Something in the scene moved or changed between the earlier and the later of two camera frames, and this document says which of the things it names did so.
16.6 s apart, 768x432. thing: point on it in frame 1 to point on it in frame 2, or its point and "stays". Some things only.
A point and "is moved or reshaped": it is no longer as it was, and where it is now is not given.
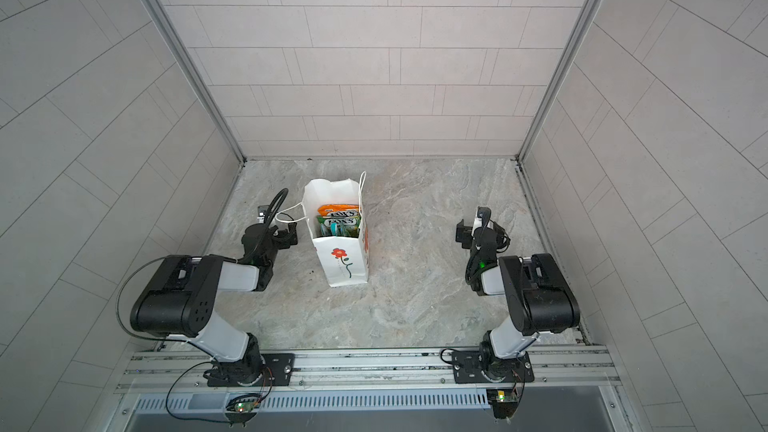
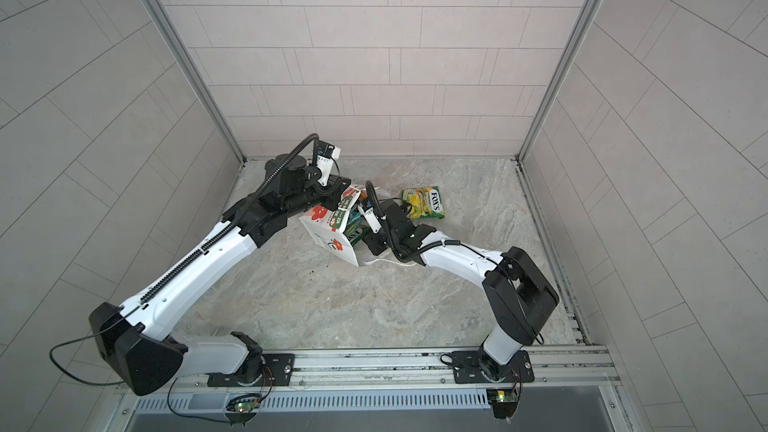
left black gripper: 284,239 to 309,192
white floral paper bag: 345,260 is moved or reshaped
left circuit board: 241,409 stays
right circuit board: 504,402 stays
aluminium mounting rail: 558,370 stays
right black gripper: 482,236 to 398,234
